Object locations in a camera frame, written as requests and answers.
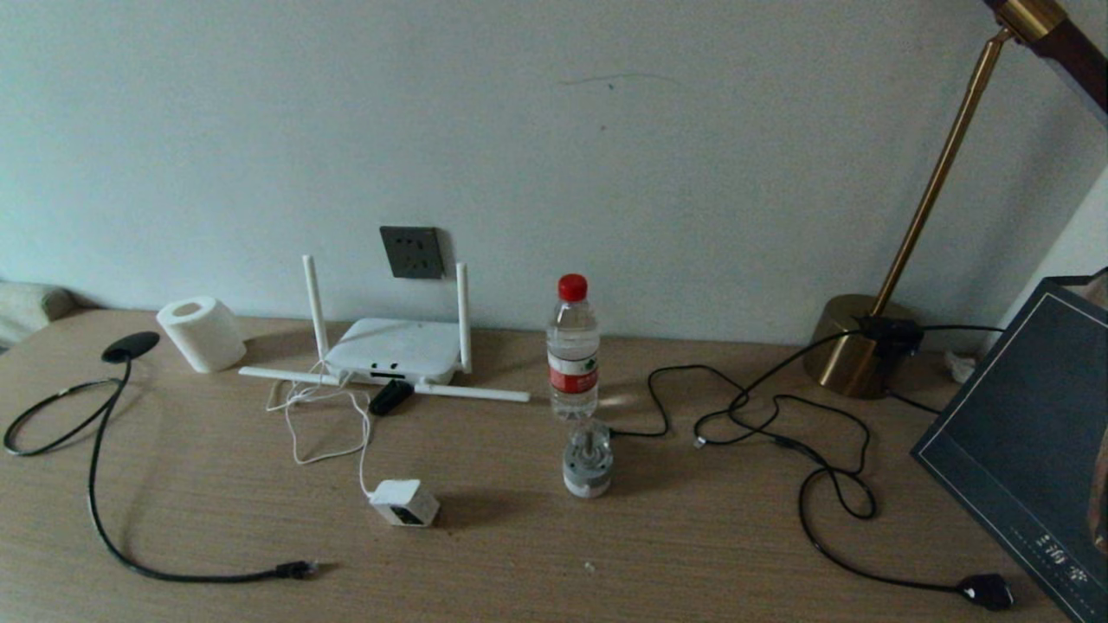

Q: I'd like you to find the grey wall socket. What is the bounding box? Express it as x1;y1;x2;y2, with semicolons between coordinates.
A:
380;226;446;279

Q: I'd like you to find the beige cushion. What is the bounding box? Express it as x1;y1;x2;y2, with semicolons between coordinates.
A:
0;281;77;351

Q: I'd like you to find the black round stand base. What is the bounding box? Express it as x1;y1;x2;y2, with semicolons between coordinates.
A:
101;331;161;363

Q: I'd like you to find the white power adapter with cord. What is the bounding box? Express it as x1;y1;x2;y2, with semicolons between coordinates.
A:
267;372;441;529

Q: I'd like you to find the red-capped water bottle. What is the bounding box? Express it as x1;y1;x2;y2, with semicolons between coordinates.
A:
546;273;601;421

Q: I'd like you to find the brass desk lamp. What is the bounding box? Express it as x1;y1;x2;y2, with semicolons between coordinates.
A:
803;0;1108;401

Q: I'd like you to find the black cable with silver connector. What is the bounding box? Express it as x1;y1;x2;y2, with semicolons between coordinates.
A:
693;324;866;451

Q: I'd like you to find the white router with antennas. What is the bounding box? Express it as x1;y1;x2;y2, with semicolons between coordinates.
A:
239;254;531;404

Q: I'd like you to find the small grey clear-topped device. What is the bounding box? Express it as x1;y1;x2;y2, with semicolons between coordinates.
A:
563;421;615;499

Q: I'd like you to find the black ethernet cable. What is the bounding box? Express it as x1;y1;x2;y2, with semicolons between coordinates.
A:
3;356;319;583

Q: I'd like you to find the dark framed board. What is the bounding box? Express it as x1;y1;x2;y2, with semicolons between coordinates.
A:
911;268;1108;623

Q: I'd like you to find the black rectangular box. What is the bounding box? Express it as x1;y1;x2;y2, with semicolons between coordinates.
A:
369;379;415;416

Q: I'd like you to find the white toilet paper roll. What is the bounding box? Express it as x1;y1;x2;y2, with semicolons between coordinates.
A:
157;297;248;374

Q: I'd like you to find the black lamp cord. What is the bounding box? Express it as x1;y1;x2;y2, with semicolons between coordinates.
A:
609;364;1015;612

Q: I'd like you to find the small black power box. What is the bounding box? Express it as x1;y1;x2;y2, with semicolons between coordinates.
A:
857;316;925;356

